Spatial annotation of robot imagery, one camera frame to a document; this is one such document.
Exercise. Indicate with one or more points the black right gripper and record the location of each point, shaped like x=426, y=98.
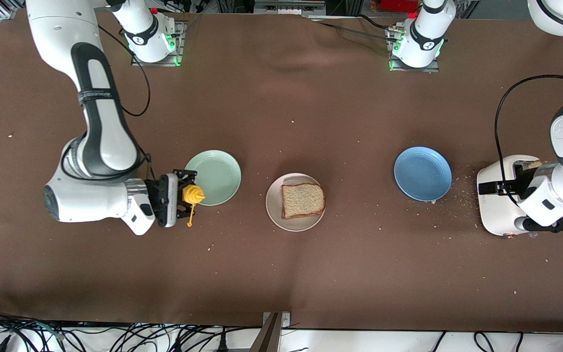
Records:
x=154, y=190

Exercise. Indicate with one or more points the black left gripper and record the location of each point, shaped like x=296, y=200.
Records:
x=520, y=184

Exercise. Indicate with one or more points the yellow mustard squeeze bottle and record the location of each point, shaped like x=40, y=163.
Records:
x=193, y=194

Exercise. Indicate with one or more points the brown bread slice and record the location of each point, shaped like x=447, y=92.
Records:
x=535, y=164
x=303, y=200

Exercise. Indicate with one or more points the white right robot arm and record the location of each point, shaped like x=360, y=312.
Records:
x=56, y=24

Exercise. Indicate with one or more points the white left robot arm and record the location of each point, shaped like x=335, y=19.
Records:
x=425, y=34

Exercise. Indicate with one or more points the pale green plate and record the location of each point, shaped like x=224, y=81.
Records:
x=218, y=176

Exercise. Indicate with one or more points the blue plate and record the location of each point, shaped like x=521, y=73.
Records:
x=422, y=173

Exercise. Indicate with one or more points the beige plate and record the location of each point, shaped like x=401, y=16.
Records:
x=272, y=200

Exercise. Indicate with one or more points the white toaster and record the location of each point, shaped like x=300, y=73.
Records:
x=494, y=210

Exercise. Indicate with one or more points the brown tablecloth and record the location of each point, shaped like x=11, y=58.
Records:
x=281, y=98

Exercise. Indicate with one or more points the red box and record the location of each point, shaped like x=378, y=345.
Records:
x=399, y=5

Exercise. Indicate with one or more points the grey metal device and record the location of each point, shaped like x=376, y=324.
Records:
x=289, y=7

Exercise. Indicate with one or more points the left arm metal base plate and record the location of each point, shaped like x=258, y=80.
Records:
x=430, y=69

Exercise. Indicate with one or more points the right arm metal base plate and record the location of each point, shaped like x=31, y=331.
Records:
x=140, y=62

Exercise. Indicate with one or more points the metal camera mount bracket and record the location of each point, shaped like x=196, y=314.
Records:
x=268, y=337

